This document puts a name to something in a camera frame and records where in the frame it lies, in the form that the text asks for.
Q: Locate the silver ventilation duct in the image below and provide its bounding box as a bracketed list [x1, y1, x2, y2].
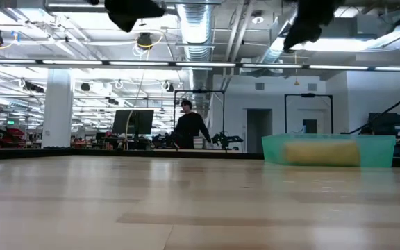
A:
[176, 3, 217, 91]

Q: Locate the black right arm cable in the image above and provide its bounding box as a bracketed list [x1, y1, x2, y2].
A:
[340, 82, 400, 135]

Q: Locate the teal translucent plastic basket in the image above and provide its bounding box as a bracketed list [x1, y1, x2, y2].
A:
[261, 133, 397, 168]

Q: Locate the dark monitor on stand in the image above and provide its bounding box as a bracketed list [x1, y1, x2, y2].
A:
[112, 109, 155, 135]

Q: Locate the white building column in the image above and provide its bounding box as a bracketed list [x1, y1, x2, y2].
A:
[42, 68, 74, 149]

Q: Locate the black wall-side monitor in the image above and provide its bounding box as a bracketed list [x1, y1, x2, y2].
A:
[367, 112, 400, 143]

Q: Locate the orange microfiber towel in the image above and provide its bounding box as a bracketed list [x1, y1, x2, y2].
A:
[283, 140, 361, 167]

